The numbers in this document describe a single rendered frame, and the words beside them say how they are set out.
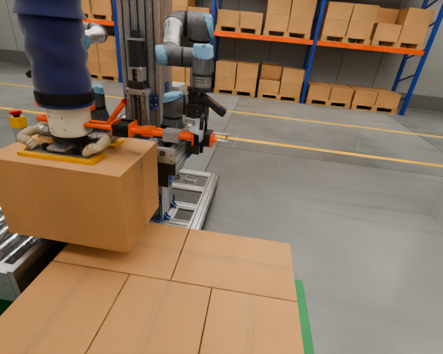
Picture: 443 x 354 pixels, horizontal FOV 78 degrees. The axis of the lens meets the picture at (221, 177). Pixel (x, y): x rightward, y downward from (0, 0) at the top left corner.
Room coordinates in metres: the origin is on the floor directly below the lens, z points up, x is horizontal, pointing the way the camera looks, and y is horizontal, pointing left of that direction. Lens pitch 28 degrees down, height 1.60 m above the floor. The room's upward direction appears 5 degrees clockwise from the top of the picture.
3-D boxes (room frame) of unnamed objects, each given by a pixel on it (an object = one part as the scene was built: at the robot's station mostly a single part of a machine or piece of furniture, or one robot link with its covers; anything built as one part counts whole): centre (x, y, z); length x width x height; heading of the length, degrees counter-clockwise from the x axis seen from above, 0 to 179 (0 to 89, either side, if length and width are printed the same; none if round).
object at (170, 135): (1.11, 0.23, 1.19); 0.07 x 0.07 x 0.04; 84
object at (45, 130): (1.15, 0.69, 1.13); 0.34 x 0.25 x 0.06; 84
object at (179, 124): (1.61, 0.33, 1.09); 0.15 x 0.15 x 0.10
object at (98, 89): (1.66, 0.83, 1.20); 0.13 x 0.12 x 0.14; 95
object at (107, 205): (1.15, 0.67, 0.87); 0.60 x 0.40 x 0.40; 84
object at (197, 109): (1.10, 0.12, 1.34); 0.09 x 0.08 x 0.12; 84
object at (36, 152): (1.06, 0.70, 1.09); 0.34 x 0.10 x 0.05; 84
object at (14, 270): (1.16, 0.85, 0.58); 0.70 x 0.03 x 0.06; 175
